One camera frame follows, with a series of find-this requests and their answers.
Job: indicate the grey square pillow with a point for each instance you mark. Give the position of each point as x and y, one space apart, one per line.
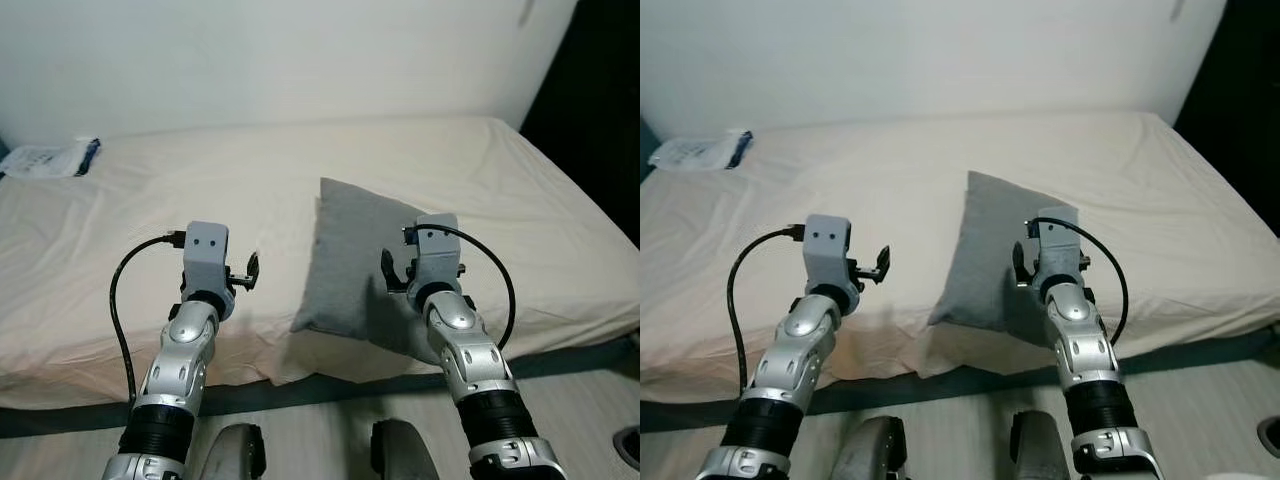
990 250
350 260

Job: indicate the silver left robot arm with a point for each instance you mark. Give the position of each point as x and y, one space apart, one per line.
800 350
185 350

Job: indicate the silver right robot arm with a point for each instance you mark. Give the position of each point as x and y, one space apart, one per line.
1080 340
470 350

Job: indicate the bed with cream sheet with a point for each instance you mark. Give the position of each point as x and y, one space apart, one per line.
900 165
250 170

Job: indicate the grey right robot leg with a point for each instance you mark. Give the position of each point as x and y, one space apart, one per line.
402 455
1040 450

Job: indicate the grey robot leg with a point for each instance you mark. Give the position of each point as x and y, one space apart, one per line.
232 455
1040 450
872 450
402 455

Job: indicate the grey left robot leg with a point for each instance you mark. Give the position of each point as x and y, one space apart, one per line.
232 455
872 450

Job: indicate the white and blue plastic packet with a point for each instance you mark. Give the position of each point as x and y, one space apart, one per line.
50 158
700 150

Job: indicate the round dark floor object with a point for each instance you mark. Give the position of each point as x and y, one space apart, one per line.
628 448
1270 437

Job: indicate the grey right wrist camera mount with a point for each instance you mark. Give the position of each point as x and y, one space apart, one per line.
438 250
1058 245

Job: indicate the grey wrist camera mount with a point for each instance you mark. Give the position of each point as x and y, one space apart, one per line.
205 250
828 245
1058 245
438 250

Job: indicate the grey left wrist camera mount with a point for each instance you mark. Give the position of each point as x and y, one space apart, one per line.
205 250
828 245

